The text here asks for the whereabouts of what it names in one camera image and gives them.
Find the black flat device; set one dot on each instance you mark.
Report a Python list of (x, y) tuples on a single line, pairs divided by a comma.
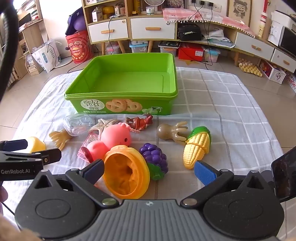
[(168, 44)]

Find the pink toy octopus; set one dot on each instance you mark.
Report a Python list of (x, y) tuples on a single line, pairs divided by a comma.
[(118, 136)]

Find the black bag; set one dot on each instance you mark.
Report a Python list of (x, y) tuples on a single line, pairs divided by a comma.
[(189, 32)]

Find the white round floor base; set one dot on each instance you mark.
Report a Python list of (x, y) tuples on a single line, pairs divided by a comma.
[(64, 62)]

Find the framed cartoon picture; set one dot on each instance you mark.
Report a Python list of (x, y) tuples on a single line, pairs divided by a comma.
[(239, 11)]

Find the white colourful toy box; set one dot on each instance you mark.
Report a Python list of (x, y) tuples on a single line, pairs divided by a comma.
[(274, 73)]

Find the dark purple bag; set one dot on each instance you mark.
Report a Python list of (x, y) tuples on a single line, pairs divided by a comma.
[(71, 22)]

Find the white desk fan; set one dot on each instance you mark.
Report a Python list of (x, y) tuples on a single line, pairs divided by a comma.
[(154, 2)]

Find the yellow round tin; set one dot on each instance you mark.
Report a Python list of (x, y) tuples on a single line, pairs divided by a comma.
[(108, 12)]

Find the wooden bookshelf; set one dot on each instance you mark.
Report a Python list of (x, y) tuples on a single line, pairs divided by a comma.
[(32, 34)]

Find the tan fuzzy cloth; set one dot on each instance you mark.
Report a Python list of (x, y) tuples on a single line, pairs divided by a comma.
[(13, 229)]

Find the pink toy peach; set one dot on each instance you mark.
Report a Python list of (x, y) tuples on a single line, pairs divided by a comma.
[(98, 149)]

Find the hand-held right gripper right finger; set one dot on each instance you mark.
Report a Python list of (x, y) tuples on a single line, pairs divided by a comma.
[(204, 173)]

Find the pink cloth pom-pom trim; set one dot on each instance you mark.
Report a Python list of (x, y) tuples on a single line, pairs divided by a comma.
[(185, 15)]

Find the white checkered cloth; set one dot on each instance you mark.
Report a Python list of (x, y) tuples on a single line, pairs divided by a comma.
[(219, 111)]

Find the yellow snack can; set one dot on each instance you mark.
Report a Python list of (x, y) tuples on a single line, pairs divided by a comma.
[(137, 7)]

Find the yellow egg carton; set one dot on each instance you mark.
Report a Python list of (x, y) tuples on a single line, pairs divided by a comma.
[(249, 67)]

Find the purple toy grapes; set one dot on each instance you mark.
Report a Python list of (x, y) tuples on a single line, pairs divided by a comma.
[(155, 157)]

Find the white bottle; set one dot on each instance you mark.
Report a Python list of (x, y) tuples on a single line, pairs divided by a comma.
[(262, 27)]

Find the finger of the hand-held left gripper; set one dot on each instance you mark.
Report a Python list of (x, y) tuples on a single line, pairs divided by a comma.
[(16, 144), (52, 155)]

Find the small white carton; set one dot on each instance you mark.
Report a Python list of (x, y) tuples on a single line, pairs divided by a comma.
[(97, 15)]

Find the clear plastic case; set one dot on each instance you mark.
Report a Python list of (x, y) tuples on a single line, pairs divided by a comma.
[(76, 125)]

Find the clear storage box blue lid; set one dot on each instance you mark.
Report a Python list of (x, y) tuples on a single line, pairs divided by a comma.
[(138, 47)]

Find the beige toy starfish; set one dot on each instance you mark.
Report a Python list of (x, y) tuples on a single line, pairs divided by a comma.
[(101, 125)]

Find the red printed bucket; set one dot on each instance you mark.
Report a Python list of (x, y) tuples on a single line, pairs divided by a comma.
[(78, 48)]

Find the purple ball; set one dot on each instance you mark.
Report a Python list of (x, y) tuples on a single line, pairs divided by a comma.
[(81, 24)]

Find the wooden TV stand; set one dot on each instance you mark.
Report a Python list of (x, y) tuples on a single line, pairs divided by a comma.
[(236, 58)]

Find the yellow toy corn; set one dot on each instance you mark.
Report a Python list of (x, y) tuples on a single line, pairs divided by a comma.
[(196, 146)]

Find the orange toy pumpkin half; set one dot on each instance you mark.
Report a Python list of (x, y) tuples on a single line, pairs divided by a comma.
[(124, 171)]

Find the white shopping bag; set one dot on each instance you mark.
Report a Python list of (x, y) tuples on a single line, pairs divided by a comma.
[(46, 56)]

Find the brown toy octopus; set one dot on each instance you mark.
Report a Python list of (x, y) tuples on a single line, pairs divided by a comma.
[(165, 132), (61, 139)]

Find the white green-print cup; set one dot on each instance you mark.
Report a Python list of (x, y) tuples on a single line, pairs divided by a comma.
[(150, 11)]

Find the red cardboard box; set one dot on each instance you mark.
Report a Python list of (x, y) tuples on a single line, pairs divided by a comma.
[(190, 53)]

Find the red-brown toy lobster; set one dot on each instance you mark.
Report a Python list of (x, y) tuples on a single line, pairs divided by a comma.
[(138, 122)]

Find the white wall power sockets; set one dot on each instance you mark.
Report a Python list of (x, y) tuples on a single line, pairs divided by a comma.
[(216, 7)]

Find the small clear storage box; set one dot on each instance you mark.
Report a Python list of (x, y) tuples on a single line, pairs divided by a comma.
[(112, 49)]

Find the yellow toy fruit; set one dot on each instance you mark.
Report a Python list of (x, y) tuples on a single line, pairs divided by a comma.
[(37, 143)]

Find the stack of white papers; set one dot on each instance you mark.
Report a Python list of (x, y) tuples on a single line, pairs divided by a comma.
[(217, 38)]

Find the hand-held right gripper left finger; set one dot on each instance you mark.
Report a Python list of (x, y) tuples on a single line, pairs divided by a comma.
[(92, 172)]

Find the green plastic cookie box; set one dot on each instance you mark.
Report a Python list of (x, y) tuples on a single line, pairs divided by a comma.
[(127, 78)]

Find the black smartphone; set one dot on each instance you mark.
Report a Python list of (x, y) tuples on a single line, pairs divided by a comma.
[(285, 171)]

